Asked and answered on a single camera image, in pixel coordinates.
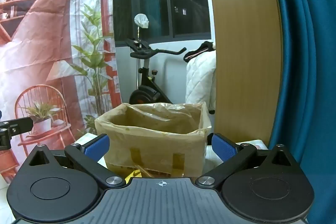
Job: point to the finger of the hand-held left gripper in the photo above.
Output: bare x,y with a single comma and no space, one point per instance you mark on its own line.
18,125

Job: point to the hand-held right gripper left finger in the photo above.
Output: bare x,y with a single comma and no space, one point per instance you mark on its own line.
96,147

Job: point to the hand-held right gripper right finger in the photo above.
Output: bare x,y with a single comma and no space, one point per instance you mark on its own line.
223,148

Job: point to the yellow snack packet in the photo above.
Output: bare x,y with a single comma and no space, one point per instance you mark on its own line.
133,176

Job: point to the brown tape strip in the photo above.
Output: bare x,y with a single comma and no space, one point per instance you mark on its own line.
178,160
136,154

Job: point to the cardboard box with tape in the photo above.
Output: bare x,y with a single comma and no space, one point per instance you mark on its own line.
155,140

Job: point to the white quilted blanket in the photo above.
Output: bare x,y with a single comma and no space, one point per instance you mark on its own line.
200,79

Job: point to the red chair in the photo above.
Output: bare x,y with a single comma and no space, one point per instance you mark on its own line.
52,56

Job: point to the black exercise bike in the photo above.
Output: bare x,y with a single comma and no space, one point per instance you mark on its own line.
148,77

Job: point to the dark garment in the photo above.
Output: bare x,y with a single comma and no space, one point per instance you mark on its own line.
200,49

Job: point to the wooden panel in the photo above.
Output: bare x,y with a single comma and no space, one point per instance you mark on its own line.
244,43

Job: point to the blue curtain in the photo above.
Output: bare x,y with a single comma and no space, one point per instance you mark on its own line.
304,56

